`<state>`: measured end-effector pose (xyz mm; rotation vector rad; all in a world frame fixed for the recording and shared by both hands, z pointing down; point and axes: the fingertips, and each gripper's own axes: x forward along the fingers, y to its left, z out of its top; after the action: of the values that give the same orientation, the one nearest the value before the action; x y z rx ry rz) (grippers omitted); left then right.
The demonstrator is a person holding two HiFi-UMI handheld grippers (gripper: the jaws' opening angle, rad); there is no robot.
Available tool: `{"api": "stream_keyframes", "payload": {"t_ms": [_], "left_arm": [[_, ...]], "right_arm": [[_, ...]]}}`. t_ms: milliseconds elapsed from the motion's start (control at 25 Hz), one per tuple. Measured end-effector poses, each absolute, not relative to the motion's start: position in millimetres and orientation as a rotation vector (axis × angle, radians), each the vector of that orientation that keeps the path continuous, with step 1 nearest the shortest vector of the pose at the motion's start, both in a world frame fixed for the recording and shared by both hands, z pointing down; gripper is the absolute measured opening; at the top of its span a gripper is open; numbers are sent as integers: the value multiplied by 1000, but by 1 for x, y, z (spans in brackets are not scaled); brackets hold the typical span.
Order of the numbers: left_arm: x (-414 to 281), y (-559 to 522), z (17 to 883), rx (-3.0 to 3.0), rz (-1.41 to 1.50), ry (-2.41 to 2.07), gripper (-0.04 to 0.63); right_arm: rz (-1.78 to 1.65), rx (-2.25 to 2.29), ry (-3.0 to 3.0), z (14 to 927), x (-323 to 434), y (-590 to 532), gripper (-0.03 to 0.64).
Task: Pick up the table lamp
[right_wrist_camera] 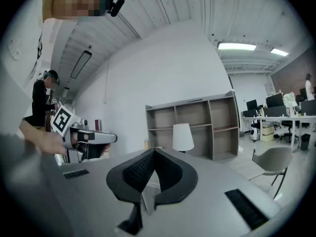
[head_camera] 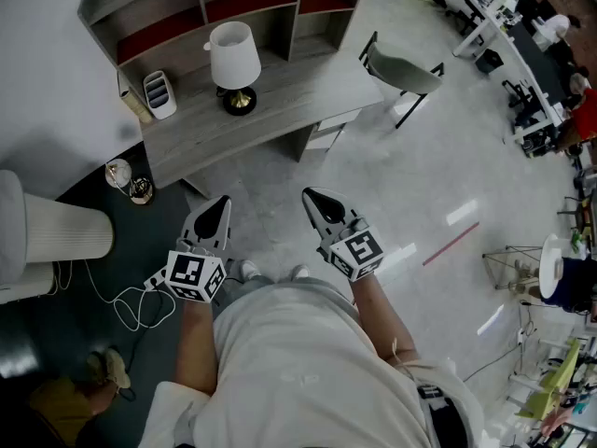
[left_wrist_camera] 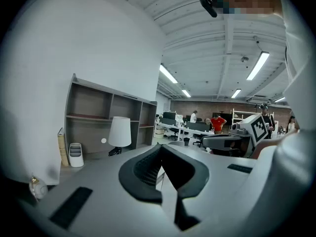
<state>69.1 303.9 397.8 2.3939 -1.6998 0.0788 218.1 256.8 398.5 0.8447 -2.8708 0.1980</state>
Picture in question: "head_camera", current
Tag grey chair with black frame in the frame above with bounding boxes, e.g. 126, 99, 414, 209
358, 30, 445, 130

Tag dark green carpet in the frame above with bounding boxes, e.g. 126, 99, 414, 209
0, 175, 215, 448

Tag white pen organizer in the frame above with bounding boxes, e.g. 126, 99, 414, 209
142, 70, 178, 120

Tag black cable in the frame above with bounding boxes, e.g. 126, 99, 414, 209
119, 287, 181, 399
461, 338, 528, 382

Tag black bin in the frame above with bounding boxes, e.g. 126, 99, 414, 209
475, 48, 505, 75

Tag beige tube with dark end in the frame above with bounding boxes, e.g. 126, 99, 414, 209
118, 89, 154, 125

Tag wire frame side table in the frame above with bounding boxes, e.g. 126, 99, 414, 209
482, 245, 545, 291

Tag black office chair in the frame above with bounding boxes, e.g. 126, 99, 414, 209
445, 0, 486, 35
502, 77, 545, 109

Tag white table lamp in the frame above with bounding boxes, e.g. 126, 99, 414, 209
203, 21, 262, 117

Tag white round side table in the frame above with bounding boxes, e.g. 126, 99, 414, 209
539, 233, 573, 301

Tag person's left forearm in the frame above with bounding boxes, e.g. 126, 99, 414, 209
174, 296, 220, 396

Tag yellow-green chair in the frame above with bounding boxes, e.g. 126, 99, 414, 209
515, 338, 582, 422

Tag person's white shirt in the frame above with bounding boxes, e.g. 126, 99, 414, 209
139, 277, 486, 448

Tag white cable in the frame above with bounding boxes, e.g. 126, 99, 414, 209
53, 259, 164, 333

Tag person's black harness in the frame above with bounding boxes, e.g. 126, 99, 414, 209
416, 380, 470, 448

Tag red floor tape strip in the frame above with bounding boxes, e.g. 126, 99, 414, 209
422, 221, 481, 268

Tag grey wooden desk with shelves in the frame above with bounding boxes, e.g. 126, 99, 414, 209
76, 0, 386, 190

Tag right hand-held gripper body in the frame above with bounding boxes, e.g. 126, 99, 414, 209
316, 212, 385, 283

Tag person's right forearm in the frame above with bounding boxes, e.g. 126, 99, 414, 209
352, 275, 419, 368

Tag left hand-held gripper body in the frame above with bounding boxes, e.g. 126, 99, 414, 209
165, 236, 233, 305

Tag person's grey trousers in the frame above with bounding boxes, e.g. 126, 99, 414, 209
217, 272, 284, 310

